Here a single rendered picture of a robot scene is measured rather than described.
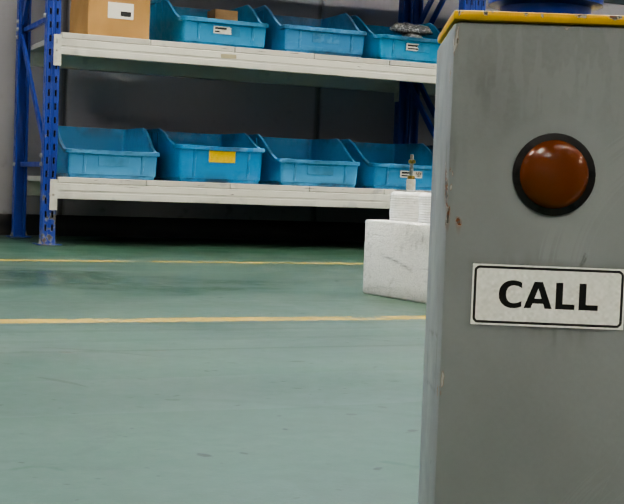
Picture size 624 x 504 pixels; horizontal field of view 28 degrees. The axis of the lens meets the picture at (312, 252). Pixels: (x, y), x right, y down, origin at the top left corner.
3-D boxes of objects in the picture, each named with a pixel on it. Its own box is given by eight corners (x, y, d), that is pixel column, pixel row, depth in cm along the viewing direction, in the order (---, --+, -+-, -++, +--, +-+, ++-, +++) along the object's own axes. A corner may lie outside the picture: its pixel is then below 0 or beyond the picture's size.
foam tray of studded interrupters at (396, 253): (593, 306, 292) (597, 229, 291) (460, 309, 272) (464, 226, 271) (487, 291, 325) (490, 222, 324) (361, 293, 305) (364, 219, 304)
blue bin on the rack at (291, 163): (232, 183, 550) (234, 135, 549) (311, 186, 566) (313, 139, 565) (278, 185, 505) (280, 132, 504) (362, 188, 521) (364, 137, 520)
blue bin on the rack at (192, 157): (137, 179, 531) (139, 129, 530) (222, 182, 547) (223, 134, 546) (176, 181, 486) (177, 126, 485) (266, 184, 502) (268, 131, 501)
